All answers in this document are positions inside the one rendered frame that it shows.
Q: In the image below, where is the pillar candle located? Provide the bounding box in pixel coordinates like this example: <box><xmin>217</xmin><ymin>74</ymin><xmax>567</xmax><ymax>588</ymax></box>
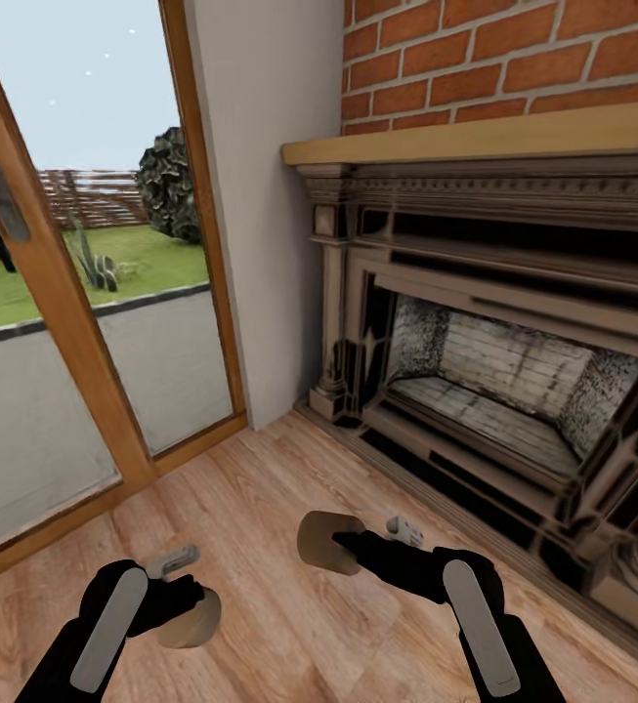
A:
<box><xmin>297</xmin><ymin>511</ymin><xmax>366</xmax><ymax>577</ymax></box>
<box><xmin>153</xmin><ymin>586</ymin><xmax>222</xmax><ymax>649</ymax></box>

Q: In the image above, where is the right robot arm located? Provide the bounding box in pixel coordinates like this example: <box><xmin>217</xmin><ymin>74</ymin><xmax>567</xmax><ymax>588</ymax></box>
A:
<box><xmin>332</xmin><ymin>515</ymin><xmax>566</xmax><ymax>703</ymax></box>

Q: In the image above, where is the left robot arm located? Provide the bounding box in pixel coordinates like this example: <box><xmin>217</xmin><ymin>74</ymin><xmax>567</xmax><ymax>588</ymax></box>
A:
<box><xmin>15</xmin><ymin>544</ymin><xmax>204</xmax><ymax>703</ymax></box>

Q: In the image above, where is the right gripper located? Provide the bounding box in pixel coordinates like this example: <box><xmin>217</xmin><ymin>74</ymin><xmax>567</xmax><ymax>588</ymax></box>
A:
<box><xmin>332</xmin><ymin>530</ymin><xmax>416</xmax><ymax>591</ymax></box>

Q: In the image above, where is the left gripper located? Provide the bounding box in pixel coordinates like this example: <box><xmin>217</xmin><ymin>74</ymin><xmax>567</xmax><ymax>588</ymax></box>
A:
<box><xmin>126</xmin><ymin>574</ymin><xmax>204</xmax><ymax>639</ymax></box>

